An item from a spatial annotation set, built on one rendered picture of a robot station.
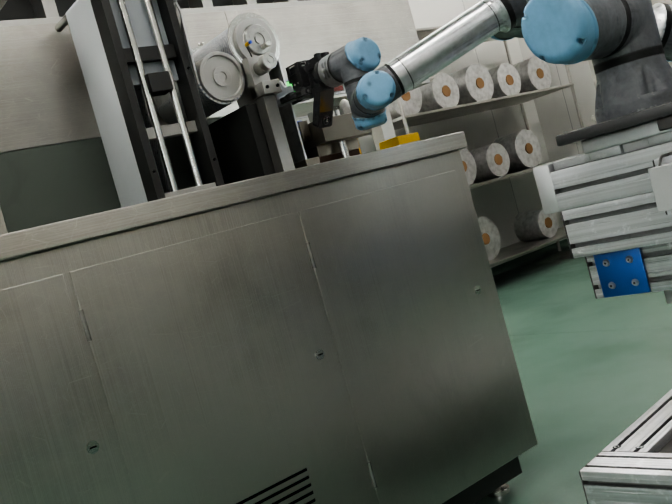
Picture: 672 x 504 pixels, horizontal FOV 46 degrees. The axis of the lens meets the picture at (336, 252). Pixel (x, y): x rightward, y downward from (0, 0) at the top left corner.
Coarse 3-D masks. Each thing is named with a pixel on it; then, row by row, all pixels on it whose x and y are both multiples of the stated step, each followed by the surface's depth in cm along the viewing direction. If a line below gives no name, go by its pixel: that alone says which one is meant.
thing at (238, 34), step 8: (240, 24) 193; (248, 24) 195; (264, 24) 197; (240, 32) 193; (272, 32) 199; (240, 40) 193; (272, 40) 198; (240, 48) 192; (272, 48) 198; (248, 56) 193
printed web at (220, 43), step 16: (224, 32) 198; (208, 48) 203; (224, 48) 196; (192, 64) 186; (240, 64) 194; (160, 96) 202; (208, 96) 187; (240, 96) 192; (144, 112) 180; (160, 112) 204; (208, 112) 195; (160, 160) 179; (160, 176) 181
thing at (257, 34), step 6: (246, 30) 193; (252, 30) 194; (258, 30) 195; (264, 30) 196; (246, 36) 193; (252, 36) 194; (258, 36) 195; (264, 36) 196; (252, 42) 193; (258, 42) 194; (270, 42) 197; (252, 48) 193; (258, 48) 194; (258, 54) 195
